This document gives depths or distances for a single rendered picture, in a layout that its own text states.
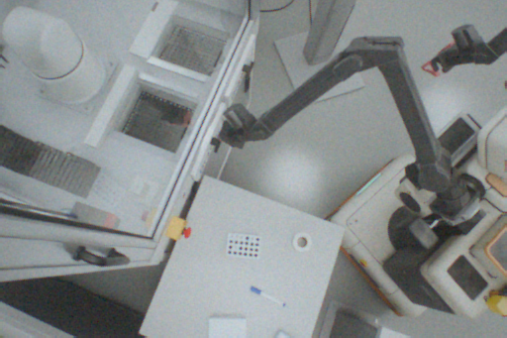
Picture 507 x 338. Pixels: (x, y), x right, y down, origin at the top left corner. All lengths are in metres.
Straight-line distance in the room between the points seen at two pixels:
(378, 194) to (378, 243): 0.25
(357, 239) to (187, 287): 0.95
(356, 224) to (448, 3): 1.88
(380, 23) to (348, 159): 1.04
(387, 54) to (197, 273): 0.99
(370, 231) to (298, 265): 0.68
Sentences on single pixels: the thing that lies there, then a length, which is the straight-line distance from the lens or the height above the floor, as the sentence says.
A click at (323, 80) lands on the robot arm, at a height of 1.34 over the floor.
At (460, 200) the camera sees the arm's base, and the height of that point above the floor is 1.23.
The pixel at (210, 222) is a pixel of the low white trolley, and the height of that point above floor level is 0.76.
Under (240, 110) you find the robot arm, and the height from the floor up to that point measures 1.12.
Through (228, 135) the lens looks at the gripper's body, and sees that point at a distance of 1.23.
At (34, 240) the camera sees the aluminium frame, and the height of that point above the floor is 1.69.
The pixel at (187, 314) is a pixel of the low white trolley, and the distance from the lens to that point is 1.43.
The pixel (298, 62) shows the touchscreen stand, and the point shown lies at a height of 0.04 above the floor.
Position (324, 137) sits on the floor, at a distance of 2.34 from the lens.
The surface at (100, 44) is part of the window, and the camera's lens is 0.53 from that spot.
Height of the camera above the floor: 2.16
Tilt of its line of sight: 74 degrees down
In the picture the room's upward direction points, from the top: 5 degrees clockwise
